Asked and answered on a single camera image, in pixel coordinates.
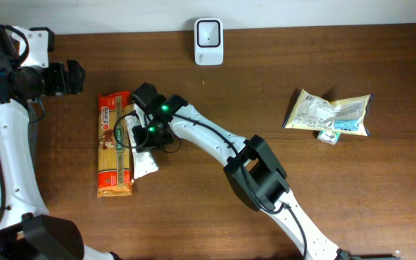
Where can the teal tissue pack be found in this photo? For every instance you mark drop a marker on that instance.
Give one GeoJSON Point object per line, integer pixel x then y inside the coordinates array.
{"type": "Point", "coordinates": [328, 137]}

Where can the white barcode scanner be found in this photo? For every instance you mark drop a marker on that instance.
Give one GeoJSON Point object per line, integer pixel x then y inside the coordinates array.
{"type": "Point", "coordinates": [208, 42]}

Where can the white crinkled snack bag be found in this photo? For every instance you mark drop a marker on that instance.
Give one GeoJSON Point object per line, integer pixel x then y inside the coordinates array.
{"type": "Point", "coordinates": [346, 116]}

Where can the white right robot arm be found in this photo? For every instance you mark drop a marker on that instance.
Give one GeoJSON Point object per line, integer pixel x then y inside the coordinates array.
{"type": "Point", "coordinates": [251, 168]}

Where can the white tube with gold cap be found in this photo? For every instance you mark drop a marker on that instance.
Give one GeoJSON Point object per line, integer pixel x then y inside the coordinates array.
{"type": "Point", "coordinates": [143, 162]}

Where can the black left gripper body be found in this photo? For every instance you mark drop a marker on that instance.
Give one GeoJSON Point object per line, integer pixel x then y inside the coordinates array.
{"type": "Point", "coordinates": [55, 80]}

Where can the orange spaghetti packet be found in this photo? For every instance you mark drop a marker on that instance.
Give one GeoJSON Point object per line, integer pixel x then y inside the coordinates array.
{"type": "Point", "coordinates": [114, 156]}

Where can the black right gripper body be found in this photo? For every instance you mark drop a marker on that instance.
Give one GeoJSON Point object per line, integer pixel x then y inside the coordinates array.
{"type": "Point", "coordinates": [150, 139]}

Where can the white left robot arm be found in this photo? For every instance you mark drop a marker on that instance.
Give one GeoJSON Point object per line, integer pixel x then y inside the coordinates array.
{"type": "Point", "coordinates": [27, 230]}

